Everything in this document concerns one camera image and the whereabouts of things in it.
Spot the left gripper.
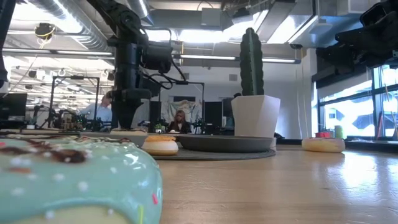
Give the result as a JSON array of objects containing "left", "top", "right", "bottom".
[{"left": 109, "top": 46, "right": 153, "bottom": 130}]

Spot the cream glazed donut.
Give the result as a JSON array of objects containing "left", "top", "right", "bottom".
[{"left": 301, "top": 137, "right": 346, "bottom": 154}]

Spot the grey partition panel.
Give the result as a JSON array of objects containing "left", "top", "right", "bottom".
[{"left": 133, "top": 98, "right": 150, "bottom": 130}]

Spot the person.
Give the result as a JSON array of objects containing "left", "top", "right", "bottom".
[
  {"left": 79, "top": 91, "right": 113, "bottom": 130},
  {"left": 167, "top": 110, "right": 192, "bottom": 134}
]

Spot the small round grey plate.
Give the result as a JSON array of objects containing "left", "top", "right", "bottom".
[{"left": 79, "top": 131, "right": 149, "bottom": 147}]

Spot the pale hanging fabric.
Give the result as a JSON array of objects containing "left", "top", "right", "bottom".
[{"left": 161, "top": 99, "right": 203, "bottom": 124}]

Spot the mint green chocolate-drizzled donut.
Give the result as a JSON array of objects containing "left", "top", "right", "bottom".
[{"left": 0, "top": 136, "right": 164, "bottom": 224}]

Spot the black panel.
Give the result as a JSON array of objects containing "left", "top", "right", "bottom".
[{"left": 203, "top": 101, "right": 224, "bottom": 127}]

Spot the round dark grey mat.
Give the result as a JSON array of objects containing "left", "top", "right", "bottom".
[{"left": 151, "top": 147, "right": 277, "bottom": 161}]

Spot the large round grey plate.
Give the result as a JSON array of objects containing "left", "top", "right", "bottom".
[{"left": 176, "top": 134, "right": 275, "bottom": 154}]

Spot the black computer monitor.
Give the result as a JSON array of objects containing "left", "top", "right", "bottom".
[{"left": 0, "top": 93, "right": 28, "bottom": 118}]

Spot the green cactus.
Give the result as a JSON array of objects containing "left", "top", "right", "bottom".
[{"left": 239, "top": 27, "right": 265, "bottom": 96}]

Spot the black-framed window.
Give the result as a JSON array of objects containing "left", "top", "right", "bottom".
[{"left": 317, "top": 63, "right": 398, "bottom": 141}]

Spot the black metal frame rig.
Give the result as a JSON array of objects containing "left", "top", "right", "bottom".
[
  {"left": 49, "top": 75, "right": 101, "bottom": 128},
  {"left": 159, "top": 80, "right": 205, "bottom": 125}
]

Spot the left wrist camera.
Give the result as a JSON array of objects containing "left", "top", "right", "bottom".
[{"left": 142, "top": 41, "right": 174, "bottom": 75}]

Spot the silver spiral air duct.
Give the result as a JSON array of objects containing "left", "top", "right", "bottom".
[{"left": 27, "top": 0, "right": 110, "bottom": 52}]

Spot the yellow ceiling cable reel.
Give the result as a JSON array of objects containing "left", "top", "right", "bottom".
[{"left": 34, "top": 22, "right": 57, "bottom": 40}]

